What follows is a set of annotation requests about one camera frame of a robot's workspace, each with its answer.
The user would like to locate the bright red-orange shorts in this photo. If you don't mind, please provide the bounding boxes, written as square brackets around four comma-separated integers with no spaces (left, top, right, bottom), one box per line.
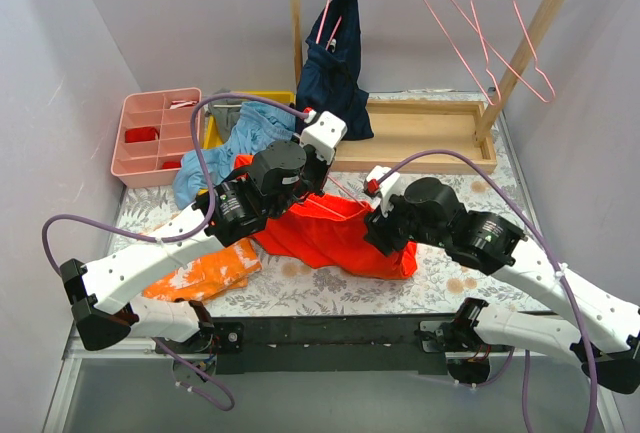
[234,153,419,281]

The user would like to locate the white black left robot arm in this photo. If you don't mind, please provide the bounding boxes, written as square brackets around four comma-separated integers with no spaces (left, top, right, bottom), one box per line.
[60,140,336,353]

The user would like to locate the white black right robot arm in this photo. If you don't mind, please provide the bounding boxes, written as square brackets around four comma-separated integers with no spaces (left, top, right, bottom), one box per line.
[364,167,639,394]

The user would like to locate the light blue shorts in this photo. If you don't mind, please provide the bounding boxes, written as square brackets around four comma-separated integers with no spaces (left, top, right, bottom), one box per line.
[173,101,296,210]

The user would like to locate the navy blue mesh shorts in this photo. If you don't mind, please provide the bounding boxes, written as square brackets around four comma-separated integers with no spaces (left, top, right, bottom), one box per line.
[296,0,374,141]

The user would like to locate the orange white tie-dye shorts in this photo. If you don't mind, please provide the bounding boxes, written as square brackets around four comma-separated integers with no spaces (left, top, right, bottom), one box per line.
[142,238,262,302]

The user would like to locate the wooden clothes rack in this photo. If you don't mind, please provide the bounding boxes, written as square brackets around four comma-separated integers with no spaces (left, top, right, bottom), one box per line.
[290,0,565,174]

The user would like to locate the grey garment in tray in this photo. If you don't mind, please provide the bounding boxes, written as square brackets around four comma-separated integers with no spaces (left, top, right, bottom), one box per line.
[207,98,243,143]

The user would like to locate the yellow plastic tray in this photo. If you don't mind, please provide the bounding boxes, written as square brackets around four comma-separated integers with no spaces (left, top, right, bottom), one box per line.
[203,91,295,149]

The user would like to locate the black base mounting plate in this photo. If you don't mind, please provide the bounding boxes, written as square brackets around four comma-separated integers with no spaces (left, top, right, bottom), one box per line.
[155,314,508,383]

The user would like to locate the floral patterned table mat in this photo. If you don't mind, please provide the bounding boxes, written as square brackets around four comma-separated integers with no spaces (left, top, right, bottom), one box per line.
[115,90,547,316]

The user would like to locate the pink divided organizer bin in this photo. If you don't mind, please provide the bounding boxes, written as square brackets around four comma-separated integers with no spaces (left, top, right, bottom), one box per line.
[111,87,202,188]

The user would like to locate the red item in bin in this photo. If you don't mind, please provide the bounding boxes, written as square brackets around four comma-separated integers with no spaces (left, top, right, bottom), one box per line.
[124,126,160,144]

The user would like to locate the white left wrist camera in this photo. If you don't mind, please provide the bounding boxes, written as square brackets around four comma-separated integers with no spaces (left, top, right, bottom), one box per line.
[300,108,348,165]

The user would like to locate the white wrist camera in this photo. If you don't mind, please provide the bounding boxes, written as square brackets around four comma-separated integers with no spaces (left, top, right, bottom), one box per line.
[300,108,348,165]
[364,165,403,217]

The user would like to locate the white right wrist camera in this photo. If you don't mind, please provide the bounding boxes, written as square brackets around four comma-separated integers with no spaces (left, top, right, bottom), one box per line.
[364,165,403,217]

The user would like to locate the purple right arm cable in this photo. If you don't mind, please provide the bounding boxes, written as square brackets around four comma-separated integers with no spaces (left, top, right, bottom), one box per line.
[379,148,599,433]

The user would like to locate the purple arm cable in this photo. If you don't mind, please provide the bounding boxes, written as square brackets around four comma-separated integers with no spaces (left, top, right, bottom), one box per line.
[379,148,599,433]
[41,93,314,412]

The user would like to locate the pink wire hanger with navy shorts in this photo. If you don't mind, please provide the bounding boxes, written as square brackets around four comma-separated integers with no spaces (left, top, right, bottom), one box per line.
[319,0,351,49]

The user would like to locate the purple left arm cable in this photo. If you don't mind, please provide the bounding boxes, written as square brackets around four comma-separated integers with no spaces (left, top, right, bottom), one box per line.
[41,93,314,412]

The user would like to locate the aluminium frame rail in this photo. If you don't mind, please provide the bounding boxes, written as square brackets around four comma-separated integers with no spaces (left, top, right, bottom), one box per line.
[42,326,154,433]

